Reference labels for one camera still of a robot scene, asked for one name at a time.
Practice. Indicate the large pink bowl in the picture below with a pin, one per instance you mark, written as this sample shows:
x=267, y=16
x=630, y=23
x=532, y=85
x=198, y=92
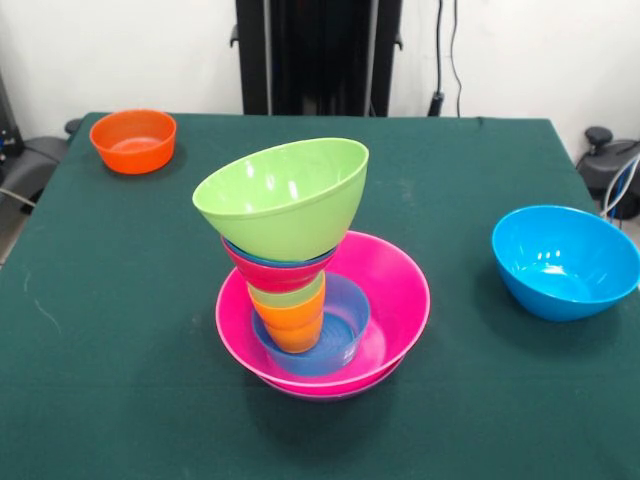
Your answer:
x=400, y=285

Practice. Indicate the orange cup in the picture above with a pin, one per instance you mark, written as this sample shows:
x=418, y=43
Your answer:
x=295, y=325

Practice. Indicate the lime green bowl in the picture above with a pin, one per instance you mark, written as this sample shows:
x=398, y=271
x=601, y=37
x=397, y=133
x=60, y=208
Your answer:
x=280, y=200

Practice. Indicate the orange bowl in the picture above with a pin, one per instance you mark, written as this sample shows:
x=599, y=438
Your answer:
x=132, y=145

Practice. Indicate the green cup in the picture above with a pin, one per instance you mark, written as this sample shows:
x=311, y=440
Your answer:
x=280, y=297

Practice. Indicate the large light blue bowl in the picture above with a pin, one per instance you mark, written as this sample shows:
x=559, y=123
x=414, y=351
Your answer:
x=565, y=240

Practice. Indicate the dark blue bowl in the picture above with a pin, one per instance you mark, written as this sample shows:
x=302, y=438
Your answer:
x=260, y=261

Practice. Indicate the small pink bowl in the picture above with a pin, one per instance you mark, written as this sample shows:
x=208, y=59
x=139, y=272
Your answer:
x=280, y=277

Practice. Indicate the dark green tablecloth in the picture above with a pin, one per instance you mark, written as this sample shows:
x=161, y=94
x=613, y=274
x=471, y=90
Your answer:
x=150, y=400

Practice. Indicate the small light blue bowl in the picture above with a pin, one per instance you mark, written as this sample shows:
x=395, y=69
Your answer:
x=350, y=315

